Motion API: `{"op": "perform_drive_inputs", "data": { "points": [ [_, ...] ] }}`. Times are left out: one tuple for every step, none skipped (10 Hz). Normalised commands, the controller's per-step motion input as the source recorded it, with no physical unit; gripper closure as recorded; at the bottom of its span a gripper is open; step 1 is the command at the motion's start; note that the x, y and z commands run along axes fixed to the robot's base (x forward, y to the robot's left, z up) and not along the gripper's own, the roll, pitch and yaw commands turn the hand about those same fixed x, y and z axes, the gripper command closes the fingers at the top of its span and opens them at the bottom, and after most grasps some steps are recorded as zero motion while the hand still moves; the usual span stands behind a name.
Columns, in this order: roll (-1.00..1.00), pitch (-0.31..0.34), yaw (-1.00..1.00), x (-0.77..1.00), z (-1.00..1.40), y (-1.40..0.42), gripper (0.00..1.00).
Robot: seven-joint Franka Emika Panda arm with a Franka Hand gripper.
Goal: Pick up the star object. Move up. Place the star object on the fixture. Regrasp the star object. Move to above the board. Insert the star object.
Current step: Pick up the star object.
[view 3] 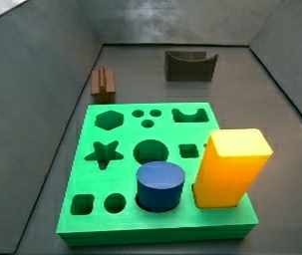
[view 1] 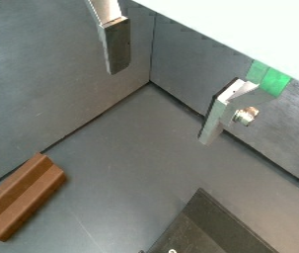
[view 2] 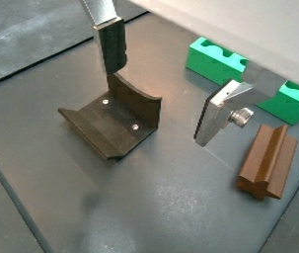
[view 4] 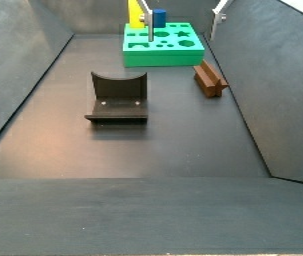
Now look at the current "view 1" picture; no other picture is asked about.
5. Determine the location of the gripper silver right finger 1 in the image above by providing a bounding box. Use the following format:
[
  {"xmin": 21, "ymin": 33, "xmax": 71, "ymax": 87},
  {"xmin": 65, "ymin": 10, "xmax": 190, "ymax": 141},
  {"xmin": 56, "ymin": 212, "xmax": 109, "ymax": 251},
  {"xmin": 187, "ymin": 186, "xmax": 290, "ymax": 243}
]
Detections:
[{"xmin": 199, "ymin": 78, "xmax": 275, "ymax": 145}]

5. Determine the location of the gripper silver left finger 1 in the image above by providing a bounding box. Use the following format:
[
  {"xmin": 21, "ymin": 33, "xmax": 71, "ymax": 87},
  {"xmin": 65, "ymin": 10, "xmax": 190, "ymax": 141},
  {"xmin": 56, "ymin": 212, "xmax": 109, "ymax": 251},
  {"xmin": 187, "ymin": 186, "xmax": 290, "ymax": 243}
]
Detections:
[{"xmin": 84, "ymin": 0, "xmax": 131, "ymax": 75}]

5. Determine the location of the brown star prism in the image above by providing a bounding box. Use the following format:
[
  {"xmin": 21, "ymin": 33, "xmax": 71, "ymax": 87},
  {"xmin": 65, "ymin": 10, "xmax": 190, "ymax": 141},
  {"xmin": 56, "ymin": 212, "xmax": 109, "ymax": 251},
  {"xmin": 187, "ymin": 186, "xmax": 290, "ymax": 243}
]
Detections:
[{"xmin": 0, "ymin": 153, "xmax": 65, "ymax": 241}]

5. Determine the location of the black curved fixture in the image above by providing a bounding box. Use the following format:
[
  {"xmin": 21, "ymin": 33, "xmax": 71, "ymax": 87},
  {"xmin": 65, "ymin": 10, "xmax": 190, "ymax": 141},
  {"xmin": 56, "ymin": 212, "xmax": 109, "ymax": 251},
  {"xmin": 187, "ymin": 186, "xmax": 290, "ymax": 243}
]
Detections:
[{"xmin": 147, "ymin": 188, "xmax": 279, "ymax": 253}]

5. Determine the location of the green tape piece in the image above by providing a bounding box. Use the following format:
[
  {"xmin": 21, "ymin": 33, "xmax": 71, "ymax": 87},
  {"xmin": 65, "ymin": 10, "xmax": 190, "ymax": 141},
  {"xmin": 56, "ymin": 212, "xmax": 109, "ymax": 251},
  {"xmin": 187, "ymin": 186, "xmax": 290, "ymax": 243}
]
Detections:
[{"xmin": 246, "ymin": 60, "xmax": 291, "ymax": 97}]

